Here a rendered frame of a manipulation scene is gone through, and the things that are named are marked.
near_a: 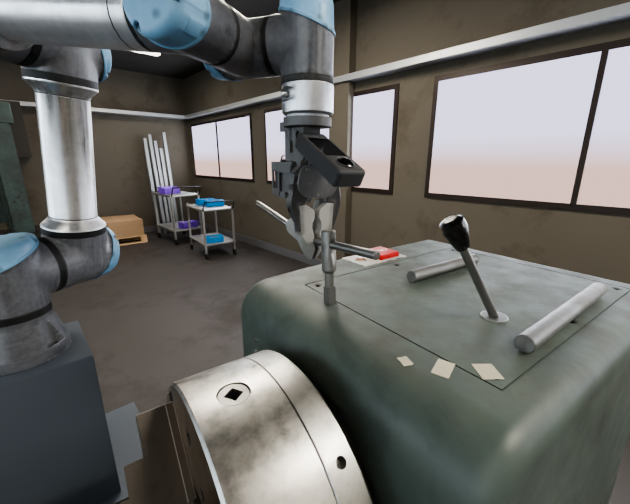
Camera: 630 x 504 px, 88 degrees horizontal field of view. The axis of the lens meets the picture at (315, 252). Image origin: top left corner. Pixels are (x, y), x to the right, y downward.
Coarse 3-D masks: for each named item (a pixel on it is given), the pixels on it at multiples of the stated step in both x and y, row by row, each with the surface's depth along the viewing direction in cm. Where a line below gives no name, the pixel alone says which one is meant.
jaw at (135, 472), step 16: (144, 416) 37; (160, 416) 38; (176, 416) 39; (144, 432) 37; (160, 432) 37; (176, 432) 38; (144, 448) 36; (160, 448) 37; (176, 448) 37; (128, 464) 35; (144, 464) 35; (160, 464) 36; (176, 464) 36; (128, 480) 34; (144, 480) 35; (160, 480) 35; (176, 480) 36; (192, 480) 36; (144, 496) 34; (160, 496) 35; (176, 496) 35; (192, 496) 36
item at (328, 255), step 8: (328, 232) 47; (328, 240) 48; (328, 248) 48; (328, 256) 48; (328, 264) 48; (328, 272) 49; (328, 280) 49; (328, 288) 49; (328, 296) 50; (328, 304) 50
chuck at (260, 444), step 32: (192, 384) 36; (224, 384) 35; (256, 384) 35; (192, 416) 31; (224, 416) 31; (256, 416) 32; (288, 416) 32; (192, 448) 33; (224, 448) 29; (256, 448) 29; (288, 448) 30; (224, 480) 27; (256, 480) 28; (288, 480) 28; (320, 480) 29
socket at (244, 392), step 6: (234, 384) 35; (240, 384) 35; (222, 390) 35; (228, 390) 35; (234, 390) 35; (240, 390) 35; (246, 390) 35; (222, 396) 34; (228, 396) 35; (234, 396) 35; (240, 396) 34; (246, 396) 34; (222, 402) 33; (228, 402) 33; (234, 402) 33; (240, 402) 33
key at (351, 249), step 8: (264, 208) 63; (272, 216) 61; (280, 216) 59; (320, 240) 50; (336, 248) 47; (344, 248) 45; (352, 248) 44; (360, 248) 43; (368, 256) 41; (376, 256) 41
